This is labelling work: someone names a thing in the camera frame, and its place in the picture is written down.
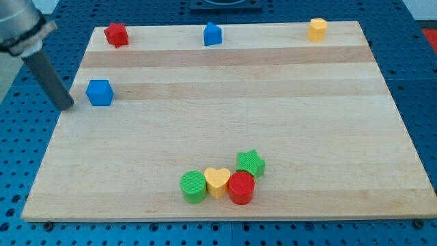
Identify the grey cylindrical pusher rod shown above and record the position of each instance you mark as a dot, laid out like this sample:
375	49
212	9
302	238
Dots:
46	75

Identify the blue cube block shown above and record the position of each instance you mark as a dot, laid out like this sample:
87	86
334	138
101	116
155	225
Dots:
99	92

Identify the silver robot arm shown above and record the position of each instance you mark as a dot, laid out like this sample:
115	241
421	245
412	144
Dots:
23	28

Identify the red star block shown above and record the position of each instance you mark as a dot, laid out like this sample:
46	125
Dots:
117	35

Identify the blue triangular prism block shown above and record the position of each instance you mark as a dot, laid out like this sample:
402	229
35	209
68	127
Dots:
212	34

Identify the green cylinder block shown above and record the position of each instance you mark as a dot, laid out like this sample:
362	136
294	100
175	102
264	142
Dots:
193	187

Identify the yellow heart block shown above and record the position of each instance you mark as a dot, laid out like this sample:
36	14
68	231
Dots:
217	181

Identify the green star block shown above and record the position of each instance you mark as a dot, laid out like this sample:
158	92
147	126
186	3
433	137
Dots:
251	163

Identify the red cylinder block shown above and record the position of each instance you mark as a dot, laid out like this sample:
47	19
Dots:
241	188

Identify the wooden board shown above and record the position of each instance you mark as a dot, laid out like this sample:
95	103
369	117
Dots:
319	113

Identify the yellow hexagon block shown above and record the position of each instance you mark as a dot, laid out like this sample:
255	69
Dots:
317	29

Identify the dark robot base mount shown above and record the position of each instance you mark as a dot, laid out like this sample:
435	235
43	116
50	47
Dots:
206	5

